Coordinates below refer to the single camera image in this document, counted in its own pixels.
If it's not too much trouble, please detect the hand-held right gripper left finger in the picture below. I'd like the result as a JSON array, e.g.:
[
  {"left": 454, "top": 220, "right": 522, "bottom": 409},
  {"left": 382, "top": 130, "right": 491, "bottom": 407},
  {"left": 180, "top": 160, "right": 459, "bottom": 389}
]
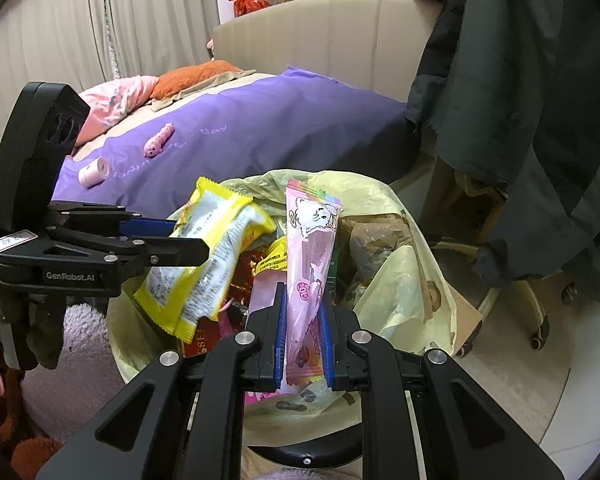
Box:
[{"left": 34, "top": 282, "right": 287, "bottom": 480}]

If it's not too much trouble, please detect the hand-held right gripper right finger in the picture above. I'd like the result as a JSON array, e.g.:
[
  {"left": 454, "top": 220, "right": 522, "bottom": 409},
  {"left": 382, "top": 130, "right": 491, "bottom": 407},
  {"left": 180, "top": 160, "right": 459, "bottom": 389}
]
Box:
[{"left": 320, "top": 302, "right": 565, "bottom": 480}]

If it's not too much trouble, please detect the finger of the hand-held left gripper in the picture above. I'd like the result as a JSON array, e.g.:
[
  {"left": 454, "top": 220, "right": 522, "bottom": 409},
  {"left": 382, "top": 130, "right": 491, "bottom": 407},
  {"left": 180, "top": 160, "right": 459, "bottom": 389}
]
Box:
[
  {"left": 47, "top": 201, "right": 181, "bottom": 239},
  {"left": 46, "top": 234, "right": 212, "bottom": 282}
]

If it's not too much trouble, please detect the yellow silver snack wrapper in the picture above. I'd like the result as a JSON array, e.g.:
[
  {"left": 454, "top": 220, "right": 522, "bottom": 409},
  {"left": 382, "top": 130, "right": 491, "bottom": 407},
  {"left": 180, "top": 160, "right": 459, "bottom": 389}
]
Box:
[{"left": 132, "top": 176, "right": 277, "bottom": 343}]

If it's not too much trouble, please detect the red foil wrapper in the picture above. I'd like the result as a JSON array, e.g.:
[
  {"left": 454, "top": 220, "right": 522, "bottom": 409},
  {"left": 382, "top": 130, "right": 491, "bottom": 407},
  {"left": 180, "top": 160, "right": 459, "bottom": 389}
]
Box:
[{"left": 182, "top": 320, "right": 251, "bottom": 358}]

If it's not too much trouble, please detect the pink cartoon wrapper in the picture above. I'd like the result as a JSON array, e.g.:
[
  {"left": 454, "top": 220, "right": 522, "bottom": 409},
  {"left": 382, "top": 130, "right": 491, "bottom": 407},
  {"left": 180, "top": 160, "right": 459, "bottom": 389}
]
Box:
[{"left": 282, "top": 178, "right": 343, "bottom": 393}]

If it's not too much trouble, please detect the yellow plastic bag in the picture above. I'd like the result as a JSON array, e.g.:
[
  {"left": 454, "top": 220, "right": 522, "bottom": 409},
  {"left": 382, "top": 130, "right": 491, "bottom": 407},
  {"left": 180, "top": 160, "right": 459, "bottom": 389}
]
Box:
[{"left": 105, "top": 169, "right": 458, "bottom": 461}]

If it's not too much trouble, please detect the person's left hand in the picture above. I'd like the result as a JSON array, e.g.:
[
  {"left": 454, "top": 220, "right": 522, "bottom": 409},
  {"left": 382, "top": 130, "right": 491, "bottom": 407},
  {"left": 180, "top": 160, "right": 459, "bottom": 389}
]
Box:
[{"left": 25, "top": 296, "right": 64, "bottom": 369}]

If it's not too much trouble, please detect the plain pink packet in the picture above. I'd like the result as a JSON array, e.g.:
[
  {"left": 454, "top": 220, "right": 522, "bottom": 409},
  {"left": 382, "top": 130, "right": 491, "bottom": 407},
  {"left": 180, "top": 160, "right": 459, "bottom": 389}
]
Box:
[{"left": 247, "top": 267, "right": 288, "bottom": 321}]

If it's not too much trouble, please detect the pink pig toy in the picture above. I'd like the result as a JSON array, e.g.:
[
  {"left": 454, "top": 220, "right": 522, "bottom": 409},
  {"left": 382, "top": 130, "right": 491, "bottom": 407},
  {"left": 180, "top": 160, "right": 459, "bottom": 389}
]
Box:
[{"left": 144, "top": 122, "right": 177, "bottom": 158}]

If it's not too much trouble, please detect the beige bed sheet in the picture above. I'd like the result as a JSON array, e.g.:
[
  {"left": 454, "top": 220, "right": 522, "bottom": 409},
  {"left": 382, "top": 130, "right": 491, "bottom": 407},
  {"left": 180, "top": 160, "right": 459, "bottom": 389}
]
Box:
[{"left": 72, "top": 72, "right": 281, "bottom": 161}]

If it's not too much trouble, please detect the pink printed duvet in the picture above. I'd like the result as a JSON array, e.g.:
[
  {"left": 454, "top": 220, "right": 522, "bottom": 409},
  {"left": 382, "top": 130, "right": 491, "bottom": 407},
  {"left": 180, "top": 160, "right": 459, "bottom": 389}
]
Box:
[{"left": 0, "top": 74, "right": 160, "bottom": 221}]

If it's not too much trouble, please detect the brown paper bag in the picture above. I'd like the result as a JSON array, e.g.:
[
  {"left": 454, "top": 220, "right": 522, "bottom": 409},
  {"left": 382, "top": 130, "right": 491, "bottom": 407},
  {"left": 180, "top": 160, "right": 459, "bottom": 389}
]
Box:
[{"left": 340, "top": 215, "right": 416, "bottom": 271}]

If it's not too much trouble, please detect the brown cardboard piece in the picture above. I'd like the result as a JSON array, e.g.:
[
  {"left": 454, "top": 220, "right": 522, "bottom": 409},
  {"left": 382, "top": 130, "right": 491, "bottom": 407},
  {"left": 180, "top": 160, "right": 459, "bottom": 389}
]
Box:
[{"left": 450, "top": 290, "right": 483, "bottom": 358}]

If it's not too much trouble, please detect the orange pillow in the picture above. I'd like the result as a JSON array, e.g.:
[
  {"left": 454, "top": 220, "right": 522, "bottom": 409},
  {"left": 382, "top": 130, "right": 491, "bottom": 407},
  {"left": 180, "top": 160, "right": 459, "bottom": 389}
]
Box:
[{"left": 150, "top": 60, "right": 243, "bottom": 101}]

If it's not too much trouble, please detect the purple blanket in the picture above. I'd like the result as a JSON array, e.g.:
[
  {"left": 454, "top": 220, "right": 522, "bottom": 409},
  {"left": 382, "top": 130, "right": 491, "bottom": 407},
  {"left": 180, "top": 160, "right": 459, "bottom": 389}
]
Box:
[{"left": 50, "top": 66, "right": 421, "bottom": 211}]

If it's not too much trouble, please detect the beige pleated curtain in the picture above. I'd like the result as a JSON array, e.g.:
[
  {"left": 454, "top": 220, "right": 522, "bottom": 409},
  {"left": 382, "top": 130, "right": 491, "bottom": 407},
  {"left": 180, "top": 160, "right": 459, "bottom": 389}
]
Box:
[{"left": 0, "top": 0, "right": 221, "bottom": 161}]

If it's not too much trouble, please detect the swivel chair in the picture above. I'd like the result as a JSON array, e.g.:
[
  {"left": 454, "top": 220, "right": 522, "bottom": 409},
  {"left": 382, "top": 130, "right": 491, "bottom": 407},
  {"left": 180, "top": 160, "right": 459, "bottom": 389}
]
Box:
[{"left": 427, "top": 157, "right": 581, "bottom": 353}]

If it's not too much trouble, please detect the small red plastic bag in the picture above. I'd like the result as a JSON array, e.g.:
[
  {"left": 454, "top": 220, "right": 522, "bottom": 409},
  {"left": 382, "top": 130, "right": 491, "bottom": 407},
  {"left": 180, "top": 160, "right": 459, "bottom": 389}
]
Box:
[{"left": 228, "top": 0, "right": 272, "bottom": 18}]

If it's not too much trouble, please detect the beige padded headboard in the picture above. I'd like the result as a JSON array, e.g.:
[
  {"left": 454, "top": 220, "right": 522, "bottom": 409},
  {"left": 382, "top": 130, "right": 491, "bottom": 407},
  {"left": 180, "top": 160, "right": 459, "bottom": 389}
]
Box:
[{"left": 212, "top": 0, "right": 443, "bottom": 106}]

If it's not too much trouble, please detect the dark jacket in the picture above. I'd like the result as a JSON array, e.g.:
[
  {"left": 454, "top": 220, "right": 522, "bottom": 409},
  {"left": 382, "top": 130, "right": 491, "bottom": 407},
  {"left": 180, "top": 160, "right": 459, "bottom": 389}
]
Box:
[{"left": 405, "top": 0, "right": 600, "bottom": 306}]

